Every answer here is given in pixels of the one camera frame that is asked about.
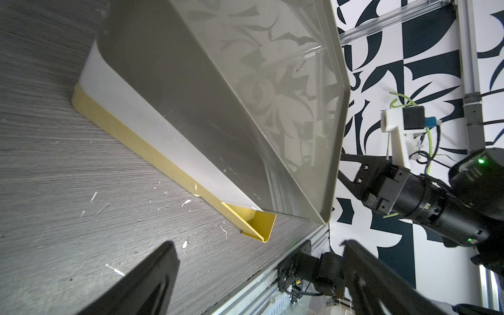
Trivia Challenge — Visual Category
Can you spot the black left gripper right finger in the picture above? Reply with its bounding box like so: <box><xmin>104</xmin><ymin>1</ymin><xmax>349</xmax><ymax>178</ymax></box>
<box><xmin>342</xmin><ymin>240</ymin><xmax>444</xmax><ymax>314</ymax></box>

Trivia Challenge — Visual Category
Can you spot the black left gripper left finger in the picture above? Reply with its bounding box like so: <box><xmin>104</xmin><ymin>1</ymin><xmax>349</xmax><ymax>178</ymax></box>
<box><xmin>79</xmin><ymin>241</ymin><xmax>180</xmax><ymax>314</ymax></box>

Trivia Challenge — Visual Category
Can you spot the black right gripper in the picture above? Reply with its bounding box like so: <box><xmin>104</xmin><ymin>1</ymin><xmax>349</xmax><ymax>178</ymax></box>
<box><xmin>337</xmin><ymin>154</ymin><xmax>490</xmax><ymax>247</ymax></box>

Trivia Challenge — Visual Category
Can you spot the yellow bottom drawer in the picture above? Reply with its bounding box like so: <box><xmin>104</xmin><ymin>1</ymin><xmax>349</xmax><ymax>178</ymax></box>
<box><xmin>217</xmin><ymin>202</ymin><xmax>277</xmax><ymax>243</ymax></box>

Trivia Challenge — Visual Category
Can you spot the three-drawer storage box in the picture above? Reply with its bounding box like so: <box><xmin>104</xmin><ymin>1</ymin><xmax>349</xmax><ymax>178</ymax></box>
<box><xmin>72</xmin><ymin>1</ymin><xmax>350</xmax><ymax>224</ymax></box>

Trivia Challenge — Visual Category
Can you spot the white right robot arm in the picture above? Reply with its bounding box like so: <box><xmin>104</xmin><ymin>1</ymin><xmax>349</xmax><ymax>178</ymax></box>
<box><xmin>277</xmin><ymin>148</ymin><xmax>503</xmax><ymax>314</ymax></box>

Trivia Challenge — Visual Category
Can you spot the green clothes hanger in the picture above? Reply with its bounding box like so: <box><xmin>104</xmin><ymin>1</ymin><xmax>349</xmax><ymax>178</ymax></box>
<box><xmin>381</xmin><ymin>93</ymin><xmax>437</xmax><ymax>216</ymax></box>

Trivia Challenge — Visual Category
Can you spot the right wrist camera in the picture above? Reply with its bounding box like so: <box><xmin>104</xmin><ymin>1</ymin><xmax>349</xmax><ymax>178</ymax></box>
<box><xmin>381</xmin><ymin>105</ymin><xmax>442</xmax><ymax>169</ymax></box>

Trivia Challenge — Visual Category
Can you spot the grey wall hook rail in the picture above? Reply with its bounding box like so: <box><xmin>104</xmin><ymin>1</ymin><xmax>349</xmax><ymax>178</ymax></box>
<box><xmin>463</xmin><ymin>88</ymin><xmax>503</xmax><ymax>153</ymax></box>

